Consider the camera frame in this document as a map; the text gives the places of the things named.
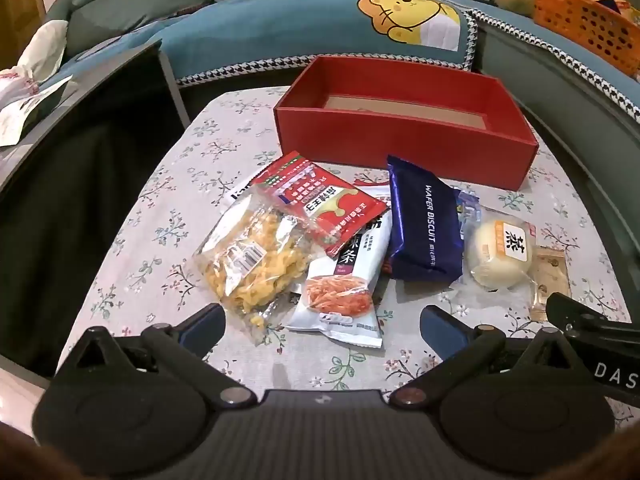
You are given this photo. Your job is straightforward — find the green sofa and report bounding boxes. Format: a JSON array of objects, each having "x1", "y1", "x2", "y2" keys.
[{"x1": 45, "y1": 0, "x2": 640, "y2": 241}]

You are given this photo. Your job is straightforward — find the red cardboard box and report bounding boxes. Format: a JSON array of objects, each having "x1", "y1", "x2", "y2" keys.
[{"x1": 272, "y1": 56, "x2": 540, "y2": 192}]

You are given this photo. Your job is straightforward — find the white cloth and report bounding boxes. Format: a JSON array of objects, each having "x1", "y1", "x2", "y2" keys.
[{"x1": 15, "y1": 20, "x2": 68, "y2": 83}]

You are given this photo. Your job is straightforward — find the dark side table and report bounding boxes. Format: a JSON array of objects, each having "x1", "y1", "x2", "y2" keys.
[{"x1": 0, "y1": 40, "x2": 191, "y2": 201}]

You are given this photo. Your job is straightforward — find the blue sausage packet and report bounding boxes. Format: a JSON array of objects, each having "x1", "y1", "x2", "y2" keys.
[{"x1": 452, "y1": 187, "x2": 483, "y2": 233}]

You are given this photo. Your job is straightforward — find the orange plastic basket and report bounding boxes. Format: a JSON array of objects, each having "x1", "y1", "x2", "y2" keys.
[{"x1": 528, "y1": 0, "x2": 640, "y2": 77}]

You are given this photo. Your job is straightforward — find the white paper packet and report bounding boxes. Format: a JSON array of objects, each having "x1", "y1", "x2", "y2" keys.
[{"x1": 0, "y1": 75, "x2": 73, "y2": 148}]

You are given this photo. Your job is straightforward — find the round bun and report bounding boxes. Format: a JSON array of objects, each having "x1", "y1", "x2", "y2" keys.
[{"x1": 450, "y1": 205, "x2": 538, "y2": 293}]

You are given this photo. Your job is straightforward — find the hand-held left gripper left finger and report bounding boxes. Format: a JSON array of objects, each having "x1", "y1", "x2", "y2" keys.
[{"x1": 55, "y1": 302, "x2": 258, "y2": 408}]

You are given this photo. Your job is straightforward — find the dark blue wafer biscuit packet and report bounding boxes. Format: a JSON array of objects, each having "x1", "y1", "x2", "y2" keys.
[{"x1": 386, "y1": 155, "x2": 466, "y2": 281}]

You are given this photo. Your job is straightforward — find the clear bag of yellow crisps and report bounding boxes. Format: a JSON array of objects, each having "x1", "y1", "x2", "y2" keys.
[{"x1": 192, "y1": 187, "x2": 311, "y2": 346}]

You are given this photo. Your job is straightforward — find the clear brown cookie packet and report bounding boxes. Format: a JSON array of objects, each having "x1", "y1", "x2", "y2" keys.
[{"x1": 527, "y1": 246, "x2": 572, "y2": 323}]

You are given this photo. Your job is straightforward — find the red and white plastic bag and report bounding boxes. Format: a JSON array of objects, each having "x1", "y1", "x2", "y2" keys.
[{"x1": 0, "y1": 67, "x2": 38, "y2": 103}]

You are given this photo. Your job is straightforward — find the blue lion print sofa cover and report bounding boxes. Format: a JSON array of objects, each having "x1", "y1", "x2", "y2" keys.
[{"x1": 60, "y1": 0, "x2": 478, "y2": 88}]

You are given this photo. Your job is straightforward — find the red snack packet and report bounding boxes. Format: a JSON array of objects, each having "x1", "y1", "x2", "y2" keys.
[{"x1": 250, "y1": 150, "x2": 391, "y2": 258}]

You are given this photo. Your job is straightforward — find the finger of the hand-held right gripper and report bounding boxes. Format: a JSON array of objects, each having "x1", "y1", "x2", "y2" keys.
[{"x1": 546, "y1": 292, "x2": 609, "y2": 334}]

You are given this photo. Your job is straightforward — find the wooden cabinet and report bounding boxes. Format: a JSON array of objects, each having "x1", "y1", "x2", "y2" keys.
[{"x1": 0, "y1": 0, "x2": 46, "y2": 56}]

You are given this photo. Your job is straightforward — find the white snack packet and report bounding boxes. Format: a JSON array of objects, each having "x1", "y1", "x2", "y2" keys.
[{"x1": 222, "y1": 177, "x2": 261, "y2": 208}]

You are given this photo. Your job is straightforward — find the blue houndstooth-trimmed sofa cover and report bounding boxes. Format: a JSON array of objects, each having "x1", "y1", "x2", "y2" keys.
[{"x1": 467, "y1": 0, "x2": 640, "y2": 126}]

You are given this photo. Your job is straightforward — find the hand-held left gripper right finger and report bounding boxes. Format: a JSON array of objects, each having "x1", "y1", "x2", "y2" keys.
[{"x1": 387, "y1": 304, "x2": 608, "y2": 408}]

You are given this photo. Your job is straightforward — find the white spicy strips packet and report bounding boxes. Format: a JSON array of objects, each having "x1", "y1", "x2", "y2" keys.
[{"x1": 285, "y1": 180, "x2": 393, "y2": 350}]

